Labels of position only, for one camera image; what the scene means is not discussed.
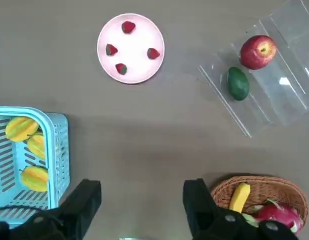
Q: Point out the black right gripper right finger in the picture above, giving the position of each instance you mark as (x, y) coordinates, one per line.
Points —
(202, 212)

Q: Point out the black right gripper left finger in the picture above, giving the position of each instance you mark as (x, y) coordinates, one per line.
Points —
(77, 207)

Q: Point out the yellow star fruit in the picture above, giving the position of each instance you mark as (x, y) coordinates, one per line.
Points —
(37, 146)
(34, 178)
(20, 128)

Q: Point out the blue plastic basket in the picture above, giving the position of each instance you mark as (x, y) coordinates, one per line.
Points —
(59, 150)

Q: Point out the brown wicker basket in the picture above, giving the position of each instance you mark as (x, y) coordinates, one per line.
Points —
(269, 186)

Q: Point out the yellow banana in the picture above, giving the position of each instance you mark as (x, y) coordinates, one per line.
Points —
(239, 197)

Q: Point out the pink dragon fruit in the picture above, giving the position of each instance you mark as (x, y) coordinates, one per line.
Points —
(277, 215)

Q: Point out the clear acrylic stepped stand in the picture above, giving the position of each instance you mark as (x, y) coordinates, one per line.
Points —
(277, 105)

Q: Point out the green avocado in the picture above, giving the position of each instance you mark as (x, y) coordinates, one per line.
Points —
(238, 83)

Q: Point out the red strawberry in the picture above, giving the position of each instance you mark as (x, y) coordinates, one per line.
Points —
(121, 68)
(128, 27)
(153, 53)
(111, 49)

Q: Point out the red apple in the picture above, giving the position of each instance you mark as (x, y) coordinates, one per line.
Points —
(258, 52)

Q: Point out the pink round plate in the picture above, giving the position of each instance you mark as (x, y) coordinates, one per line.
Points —
(134, 42)

